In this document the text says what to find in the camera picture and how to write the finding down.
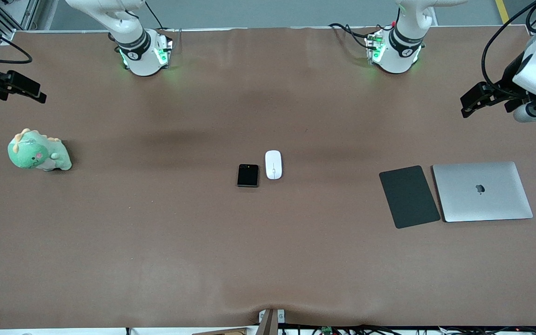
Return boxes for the black mouse pad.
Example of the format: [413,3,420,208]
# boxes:
[379,165,441,229]

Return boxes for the silver closed laptop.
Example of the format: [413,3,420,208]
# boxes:
[432,161,534,223]

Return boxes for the brown camera mount post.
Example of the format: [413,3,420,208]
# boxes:
[258,308,286,335]

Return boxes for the black base cable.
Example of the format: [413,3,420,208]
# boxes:
[328,22,395,50]
[145,0,166,30]

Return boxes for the brown table cover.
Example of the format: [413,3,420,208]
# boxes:
[0,26,536,330]

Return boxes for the white computer mouse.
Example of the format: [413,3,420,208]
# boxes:
[265,150,283,180]

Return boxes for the black left base cable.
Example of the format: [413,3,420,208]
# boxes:
[328,22,395,50]

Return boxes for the black right base cable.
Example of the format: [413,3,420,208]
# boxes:
[145,0,166,30]

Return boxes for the green dinosaur plush toy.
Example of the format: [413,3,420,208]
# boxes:
[7,128,72,172]

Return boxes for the black flip phone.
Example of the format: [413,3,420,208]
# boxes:
[237,164,260,188]

